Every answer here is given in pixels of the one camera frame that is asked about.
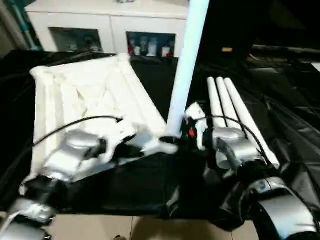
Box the white plastic table leg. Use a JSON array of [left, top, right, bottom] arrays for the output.
[[206, 77, 234, 171], [223, 77, 281, 170], [215, 76, 241, 131], [165, 0, 211, 138]]

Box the white plastic table top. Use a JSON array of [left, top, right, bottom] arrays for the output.
[[19, 53, 180, 196]]

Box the black work mat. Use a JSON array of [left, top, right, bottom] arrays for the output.
[[0, 49, 320, 232]]

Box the white glass-door cabinet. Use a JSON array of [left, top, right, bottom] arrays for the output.
[[24, 0, 190, 60]]

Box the grey curtain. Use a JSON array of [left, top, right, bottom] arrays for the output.
[[0, 0, 44, 52]]

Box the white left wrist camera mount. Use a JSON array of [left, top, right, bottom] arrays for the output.
[[99, 117, 137, 164]]

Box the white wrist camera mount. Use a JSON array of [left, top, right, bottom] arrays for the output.
[[99, 117, 137, 164], [184, 102, 209, 151]]

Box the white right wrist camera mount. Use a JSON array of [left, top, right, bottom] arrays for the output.
[[184, 102, 209, 151]]

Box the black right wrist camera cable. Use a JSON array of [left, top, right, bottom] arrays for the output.
[[199, 114, 271, 161]]

